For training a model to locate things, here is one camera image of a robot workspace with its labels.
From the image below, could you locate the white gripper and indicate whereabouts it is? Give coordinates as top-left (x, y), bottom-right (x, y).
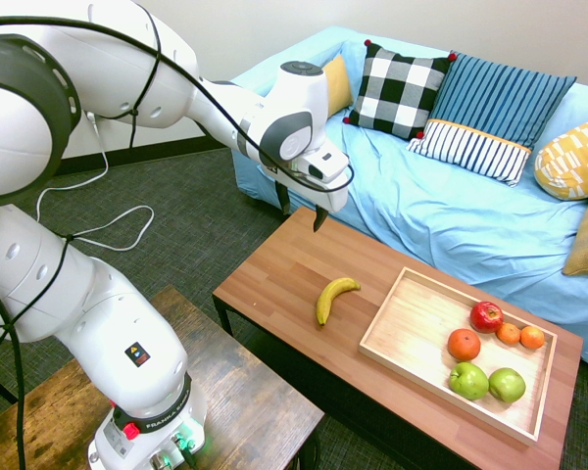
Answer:
top-left (271, 141), bottom-right (352, 233)

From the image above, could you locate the yellow banana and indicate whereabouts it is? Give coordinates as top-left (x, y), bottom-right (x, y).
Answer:
top-left (315, 276), bottom-right (362, 327)

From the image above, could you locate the light wooden tray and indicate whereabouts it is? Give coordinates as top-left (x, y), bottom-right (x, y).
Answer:
top-left (357, 266), bottom-right (559, 447)

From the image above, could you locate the reddish wooden coffee table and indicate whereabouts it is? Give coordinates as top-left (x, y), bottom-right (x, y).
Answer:
top-left (212, 205), bottom-right (585, 470)

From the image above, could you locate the plain mustard pillow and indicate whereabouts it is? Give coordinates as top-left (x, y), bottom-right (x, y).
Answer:
top-left (321, 53), bottom-right (355, 118)

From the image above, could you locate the light blue sofa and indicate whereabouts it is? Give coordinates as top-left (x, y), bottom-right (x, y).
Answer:
top-left (229, 24), bottom-right (588, 371)

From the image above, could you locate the black white checkered pillow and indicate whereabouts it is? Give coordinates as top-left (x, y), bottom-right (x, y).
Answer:
top-left (342, 38), bottom-right (458, 142)

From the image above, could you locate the white navy striped pillow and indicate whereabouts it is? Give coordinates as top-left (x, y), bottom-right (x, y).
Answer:
top-left (405, 118), bottom-right (533, 188)

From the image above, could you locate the dark rustic wooden table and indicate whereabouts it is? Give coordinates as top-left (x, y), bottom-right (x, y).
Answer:
top-left (0, 285), bottom-right (325, 470)

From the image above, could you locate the large orange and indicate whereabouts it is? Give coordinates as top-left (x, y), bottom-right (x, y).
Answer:
top-left (447, 328), bottom-right (482, 362)

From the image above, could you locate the red apple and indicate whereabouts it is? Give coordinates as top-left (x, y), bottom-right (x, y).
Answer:
top-left (469, 301), bottom-right (505, 335)

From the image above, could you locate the blue striped pillow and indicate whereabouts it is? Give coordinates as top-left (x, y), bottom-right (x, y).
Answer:
top-left (423, 51), bottom-right (578, 151)

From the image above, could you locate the green apple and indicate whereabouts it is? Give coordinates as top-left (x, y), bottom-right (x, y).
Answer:
top-left (448, 361), bottom-right (490, 401)
top-left (488, 366), bottom-right (527, 404)

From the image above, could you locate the small orange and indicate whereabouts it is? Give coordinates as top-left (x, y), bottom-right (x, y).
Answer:
top-left (519, 324), bottom-right (546, 350)
top-left (496, 322), bottom-right (522, 346)

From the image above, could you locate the yellow patterned bolster pillow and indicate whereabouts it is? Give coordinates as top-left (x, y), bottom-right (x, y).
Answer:
top-left (533, 115), bottom-right (588, 201)

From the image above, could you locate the white floor cable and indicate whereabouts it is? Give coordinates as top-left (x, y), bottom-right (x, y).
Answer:
top-left (35, 111), bottom-right (156, 253)

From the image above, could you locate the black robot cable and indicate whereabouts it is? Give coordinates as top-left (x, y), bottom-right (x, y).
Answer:
top-left (0, 14), bottom-right (355, 470)

